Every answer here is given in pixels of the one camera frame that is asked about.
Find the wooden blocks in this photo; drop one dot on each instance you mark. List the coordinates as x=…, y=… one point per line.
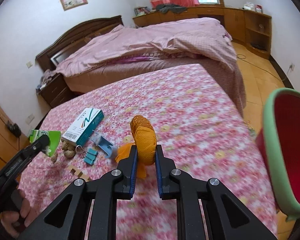
x=77, y=173

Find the person's left hand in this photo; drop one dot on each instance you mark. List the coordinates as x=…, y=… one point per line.
x=28, y=212

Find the black device on shelf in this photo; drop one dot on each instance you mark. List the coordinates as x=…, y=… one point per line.
x=255, y=45

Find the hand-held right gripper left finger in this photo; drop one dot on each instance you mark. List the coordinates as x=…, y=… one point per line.
x=133, y=170

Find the pink floral table cover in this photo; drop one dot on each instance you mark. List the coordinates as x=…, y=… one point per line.
x=190, y=110

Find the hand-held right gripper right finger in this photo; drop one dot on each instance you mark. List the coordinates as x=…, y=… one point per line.
x=160, y=172

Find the green and white packet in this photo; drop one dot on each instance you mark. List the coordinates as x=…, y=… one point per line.
x=54, y=138

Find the pink checked duvet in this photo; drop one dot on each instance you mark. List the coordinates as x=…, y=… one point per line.
x=152, y=40

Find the white light switch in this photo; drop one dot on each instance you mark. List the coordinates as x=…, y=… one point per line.
x=29, y=64

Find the orange foam net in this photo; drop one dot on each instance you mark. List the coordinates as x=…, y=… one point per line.
x=143, y=137

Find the walnut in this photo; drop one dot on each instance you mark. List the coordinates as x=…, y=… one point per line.
x=66, y=145
x=70, y=153

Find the dark wooden nightstand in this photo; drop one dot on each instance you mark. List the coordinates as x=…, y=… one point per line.
x=57, y=91

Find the black hanging charger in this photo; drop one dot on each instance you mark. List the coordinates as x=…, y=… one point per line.
x=13, y=128

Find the tissue box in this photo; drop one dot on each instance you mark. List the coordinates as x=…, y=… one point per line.
x=249, y=6

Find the dark wooden bed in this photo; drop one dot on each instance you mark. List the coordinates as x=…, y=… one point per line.
x=77, y=32

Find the light blue plastic piece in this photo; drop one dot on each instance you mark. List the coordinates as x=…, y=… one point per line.
x=105, y=147

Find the small red box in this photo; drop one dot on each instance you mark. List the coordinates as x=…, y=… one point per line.
x=259, y=8

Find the white and teal carton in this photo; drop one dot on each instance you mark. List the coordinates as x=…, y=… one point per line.
x=82, y=125

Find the long wooden cabinet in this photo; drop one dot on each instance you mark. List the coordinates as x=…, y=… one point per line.
x=235, y=22

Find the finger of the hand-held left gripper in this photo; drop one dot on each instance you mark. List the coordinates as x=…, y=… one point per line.
x=38, y=145

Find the red bin with green rim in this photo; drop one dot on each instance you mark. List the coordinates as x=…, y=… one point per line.
x=290, y=150

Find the dark grey clothes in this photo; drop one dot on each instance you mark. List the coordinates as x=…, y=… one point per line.
x=171, y=8

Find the wooden wardrobe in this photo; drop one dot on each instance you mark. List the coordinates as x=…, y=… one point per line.
x=0, y=130

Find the pinkish clothes heap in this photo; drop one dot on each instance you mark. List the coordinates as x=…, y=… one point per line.
x=46, y=78

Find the white wall socket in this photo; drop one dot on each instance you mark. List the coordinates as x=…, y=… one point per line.
x=30, y=118
x=292, y=67

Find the teal binder clip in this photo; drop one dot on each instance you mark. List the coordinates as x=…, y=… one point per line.
x=88, y=159
x=92, y=153

